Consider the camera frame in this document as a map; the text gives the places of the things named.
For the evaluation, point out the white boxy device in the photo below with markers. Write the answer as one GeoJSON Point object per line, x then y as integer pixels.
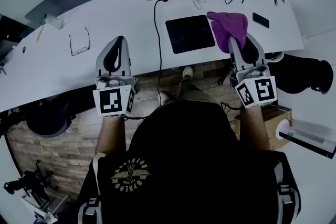
{"type": "Point", "coordinates": [307, 136]}

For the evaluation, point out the person's light shoe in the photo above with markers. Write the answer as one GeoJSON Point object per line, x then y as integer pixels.
{"type": "Point", "coordinates": [187, 73]}
{"type": "Point", "coordinates": [163, 98]}

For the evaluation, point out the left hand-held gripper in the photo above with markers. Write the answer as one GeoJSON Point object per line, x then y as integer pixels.
{"type": "Point", "coordinates": [110, 102]}

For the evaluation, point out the purple cloth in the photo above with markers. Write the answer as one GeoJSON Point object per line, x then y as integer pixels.
{"type": "Point", "coordinates": [231, 27]}

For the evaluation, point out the yellow ruler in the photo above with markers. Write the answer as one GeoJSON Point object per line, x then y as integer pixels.
{"type": "Point", "coordinates": [40, 34]}

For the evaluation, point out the black smartphone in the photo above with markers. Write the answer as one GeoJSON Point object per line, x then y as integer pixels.
{"type": "Point", "coordinates": [261, 20]}

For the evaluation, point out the black round stool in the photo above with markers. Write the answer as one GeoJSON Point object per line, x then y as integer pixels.
{"type": "Point", "coordinates": [48, 118]}

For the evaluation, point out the person's olive trousers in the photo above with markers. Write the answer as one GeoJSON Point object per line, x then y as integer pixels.
{"type": "Point", "coordinates": [193, 91]}

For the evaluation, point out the black mouse pad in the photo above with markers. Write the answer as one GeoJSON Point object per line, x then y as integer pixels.
{"type": "Point", "coordinates": [190, 33]}

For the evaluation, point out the black office chair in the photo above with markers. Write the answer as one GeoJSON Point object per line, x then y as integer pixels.
{"type": "Point", "coordinates": [302, 73]}

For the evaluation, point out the cardboard box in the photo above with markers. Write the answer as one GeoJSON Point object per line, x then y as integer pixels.
{"type": "Point", "coordinates": [273, 128]}

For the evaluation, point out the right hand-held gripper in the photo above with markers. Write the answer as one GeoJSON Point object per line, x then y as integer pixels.
{"type": "Point", "coordinates": [258, 90]}

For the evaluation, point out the person's right forearm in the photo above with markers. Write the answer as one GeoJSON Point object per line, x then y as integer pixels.
{"type": "Point", "coordinates": [256, 129]}

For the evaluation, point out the white small box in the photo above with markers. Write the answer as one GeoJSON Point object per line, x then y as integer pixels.
{"type": "Point", "coordinates": [39, 211]}

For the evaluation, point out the thin-framed eyeglasses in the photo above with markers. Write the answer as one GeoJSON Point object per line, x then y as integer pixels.
{"type": "Point", "coordinates": [79, 50]}

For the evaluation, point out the black tripod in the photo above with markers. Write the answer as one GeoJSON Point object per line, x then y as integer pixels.
{"type": "Point", "coordinates": [29, 182]}

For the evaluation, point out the person's left forearm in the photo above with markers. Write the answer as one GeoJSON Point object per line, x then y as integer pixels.
{"type": "Point", "coordinates": [111, 135]}

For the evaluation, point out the clear small bottle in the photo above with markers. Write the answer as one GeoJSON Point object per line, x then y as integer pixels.
{"type": "Point", "coordinates": [53, 21]}

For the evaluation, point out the person's black printed shirt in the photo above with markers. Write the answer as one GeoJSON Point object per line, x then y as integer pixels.
{"type": "Point", "coordinates": [183, 165]}

